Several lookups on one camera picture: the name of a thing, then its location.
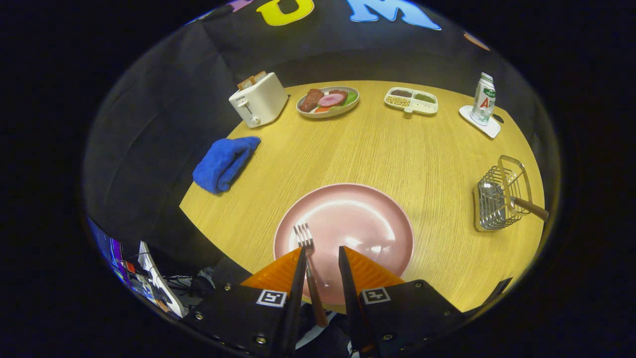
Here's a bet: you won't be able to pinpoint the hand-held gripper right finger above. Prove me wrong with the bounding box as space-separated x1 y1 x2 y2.
338 245 468 358

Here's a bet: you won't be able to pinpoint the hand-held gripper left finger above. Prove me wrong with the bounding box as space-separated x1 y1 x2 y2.
181 246 309 358

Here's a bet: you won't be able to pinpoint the metal fork with wooden handle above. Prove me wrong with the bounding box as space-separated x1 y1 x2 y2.
293 223 329 328

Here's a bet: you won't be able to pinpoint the metal spoon with wooden handle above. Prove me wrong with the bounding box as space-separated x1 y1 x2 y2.
478 180 550 227

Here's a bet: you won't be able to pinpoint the pink plate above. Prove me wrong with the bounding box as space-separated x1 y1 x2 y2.
273 183 415 306

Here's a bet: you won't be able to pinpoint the white device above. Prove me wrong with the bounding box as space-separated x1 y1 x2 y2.
138 241 187 319

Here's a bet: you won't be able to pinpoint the blue towel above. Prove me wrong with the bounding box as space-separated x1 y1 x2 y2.
192 136 261 194

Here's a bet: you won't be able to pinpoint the black table edge clamp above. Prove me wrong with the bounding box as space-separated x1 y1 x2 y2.
477 277 513 311

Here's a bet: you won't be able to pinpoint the white toaster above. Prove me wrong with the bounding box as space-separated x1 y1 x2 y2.
229 71 289 129

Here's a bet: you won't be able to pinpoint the plate with toy food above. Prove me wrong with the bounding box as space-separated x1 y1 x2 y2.
296 86 360 119

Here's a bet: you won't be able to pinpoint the colourful monitor screen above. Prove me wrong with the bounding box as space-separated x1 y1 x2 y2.
87 216 150 299

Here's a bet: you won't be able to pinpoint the white divided dish with beans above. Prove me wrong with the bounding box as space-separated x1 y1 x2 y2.
384 87 439 116

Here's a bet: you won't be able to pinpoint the white square coaster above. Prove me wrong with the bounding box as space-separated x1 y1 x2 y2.
459 104 501 139

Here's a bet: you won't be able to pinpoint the toast slices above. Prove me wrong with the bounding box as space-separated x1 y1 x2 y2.
237 71 268 91

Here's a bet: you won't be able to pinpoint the white drink bottle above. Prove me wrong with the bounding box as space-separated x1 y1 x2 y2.
470 72 496 126

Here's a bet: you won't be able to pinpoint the black cables bundle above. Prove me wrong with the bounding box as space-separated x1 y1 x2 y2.
164 273 214 299

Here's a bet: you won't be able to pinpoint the metal wire cutlery basket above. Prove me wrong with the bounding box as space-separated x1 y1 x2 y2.
472 155 533 233

